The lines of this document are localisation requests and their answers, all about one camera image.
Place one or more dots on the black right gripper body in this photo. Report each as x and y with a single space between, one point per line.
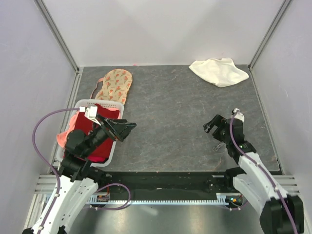
220 134

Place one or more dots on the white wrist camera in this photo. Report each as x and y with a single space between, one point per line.
237 114
90 113

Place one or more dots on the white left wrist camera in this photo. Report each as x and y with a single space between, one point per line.
90 113

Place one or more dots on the white slotted cable duct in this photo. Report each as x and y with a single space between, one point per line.
220 199

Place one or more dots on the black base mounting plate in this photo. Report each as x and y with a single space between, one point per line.
212 182

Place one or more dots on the white plastic basket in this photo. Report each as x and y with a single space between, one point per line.
89 102

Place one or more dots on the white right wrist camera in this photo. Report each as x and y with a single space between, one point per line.
237 114

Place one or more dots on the pink cloth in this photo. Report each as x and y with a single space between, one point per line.
62 137

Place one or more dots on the red cloth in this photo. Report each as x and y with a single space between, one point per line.
103 151

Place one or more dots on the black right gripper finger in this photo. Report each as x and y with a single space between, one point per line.
208 129
216 121

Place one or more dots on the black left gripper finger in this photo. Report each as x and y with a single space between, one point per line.
124 129
113 122

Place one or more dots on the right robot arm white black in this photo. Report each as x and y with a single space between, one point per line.
279 212

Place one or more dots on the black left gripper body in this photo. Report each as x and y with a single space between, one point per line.
109 129

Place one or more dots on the white cloth napkin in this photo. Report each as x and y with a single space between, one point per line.
219 72

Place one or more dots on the floral beige eye mask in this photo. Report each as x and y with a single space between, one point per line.
114 86

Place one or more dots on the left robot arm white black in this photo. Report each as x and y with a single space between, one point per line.
77 179

